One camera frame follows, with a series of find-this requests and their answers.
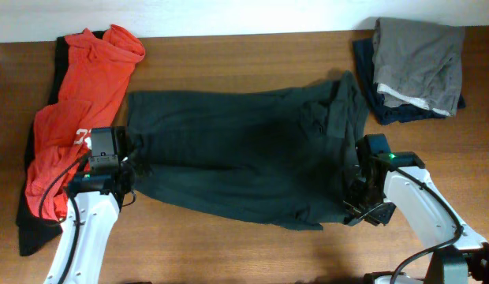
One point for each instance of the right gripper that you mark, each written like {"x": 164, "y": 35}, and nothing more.
{"x": 379, "y": 215}

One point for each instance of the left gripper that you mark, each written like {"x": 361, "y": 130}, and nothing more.
{"x": 128, "y": 160}

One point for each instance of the black t-shirt white letters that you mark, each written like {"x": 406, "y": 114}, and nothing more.
{"x": 284, "y": 157}

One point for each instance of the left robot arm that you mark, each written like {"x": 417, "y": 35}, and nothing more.
{"x": 95, "y": 198}

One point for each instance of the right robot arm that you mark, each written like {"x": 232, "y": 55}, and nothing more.
{"x": 387, "y": 181}

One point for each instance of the black garment under pile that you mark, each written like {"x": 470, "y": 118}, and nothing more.
{"x": 33, "y": 232}

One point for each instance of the red t-shirt white print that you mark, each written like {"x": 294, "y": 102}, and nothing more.
{"x": 90, "y": 96}

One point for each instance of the grey folded garment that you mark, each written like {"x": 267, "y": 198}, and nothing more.
{"x": 418, "y": 63}

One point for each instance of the navy folded garment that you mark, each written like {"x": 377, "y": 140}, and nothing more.
{"x": 364, "y": 51}

